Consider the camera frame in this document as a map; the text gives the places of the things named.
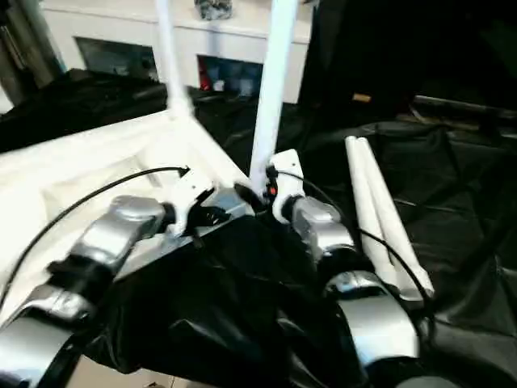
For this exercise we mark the white plastic table leg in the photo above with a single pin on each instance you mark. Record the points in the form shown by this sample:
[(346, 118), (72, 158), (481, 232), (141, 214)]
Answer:
[(359, 182), (270, 81), (171, 60), (383, 202)]

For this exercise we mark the black plastic mat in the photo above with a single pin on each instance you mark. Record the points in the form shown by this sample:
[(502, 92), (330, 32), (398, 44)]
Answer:
[(464, 222)]

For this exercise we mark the black speaker cabinet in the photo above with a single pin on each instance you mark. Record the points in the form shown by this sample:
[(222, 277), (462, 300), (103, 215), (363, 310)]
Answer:
[(363, 48)]

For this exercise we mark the black metal rod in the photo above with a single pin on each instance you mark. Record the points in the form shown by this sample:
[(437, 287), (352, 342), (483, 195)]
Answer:
[(464, 104)]

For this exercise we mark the white plastic table top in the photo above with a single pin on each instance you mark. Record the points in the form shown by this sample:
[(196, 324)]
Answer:
[(81, 161)]

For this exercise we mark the grey metal tripod stand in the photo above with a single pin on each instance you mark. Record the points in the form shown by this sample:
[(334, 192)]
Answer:
[(24, 40)]

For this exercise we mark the white jar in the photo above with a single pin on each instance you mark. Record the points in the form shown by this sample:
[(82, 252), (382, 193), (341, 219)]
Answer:
[(218, 85), (244, 87)]

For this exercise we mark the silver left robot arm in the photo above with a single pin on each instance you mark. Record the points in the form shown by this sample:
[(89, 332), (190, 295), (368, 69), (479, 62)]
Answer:
[(101, 242)]

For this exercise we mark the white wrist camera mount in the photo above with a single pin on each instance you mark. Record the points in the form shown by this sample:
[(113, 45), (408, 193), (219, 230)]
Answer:
[(288, 165), (190, 190)]

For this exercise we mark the dark bag of small parts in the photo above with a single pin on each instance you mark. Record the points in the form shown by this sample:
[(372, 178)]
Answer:
[(214, 8)]

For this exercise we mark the white sideboard cabinet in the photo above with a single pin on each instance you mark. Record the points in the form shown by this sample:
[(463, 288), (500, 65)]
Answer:
[(121, 28)]

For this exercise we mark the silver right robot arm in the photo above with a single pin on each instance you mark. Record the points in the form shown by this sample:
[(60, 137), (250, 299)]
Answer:
[(331, 230)]

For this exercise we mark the red bottle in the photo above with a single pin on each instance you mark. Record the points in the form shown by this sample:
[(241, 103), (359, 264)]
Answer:
[(206, 83)]

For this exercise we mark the small yellow label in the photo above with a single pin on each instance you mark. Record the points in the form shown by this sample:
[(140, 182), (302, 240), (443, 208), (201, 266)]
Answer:
[(361, 97)]

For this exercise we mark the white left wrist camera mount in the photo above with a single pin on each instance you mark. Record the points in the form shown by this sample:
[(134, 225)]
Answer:
[(190, 190)]

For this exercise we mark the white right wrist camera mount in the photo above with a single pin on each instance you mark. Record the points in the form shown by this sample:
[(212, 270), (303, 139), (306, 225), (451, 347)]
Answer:
[(288, 165)]

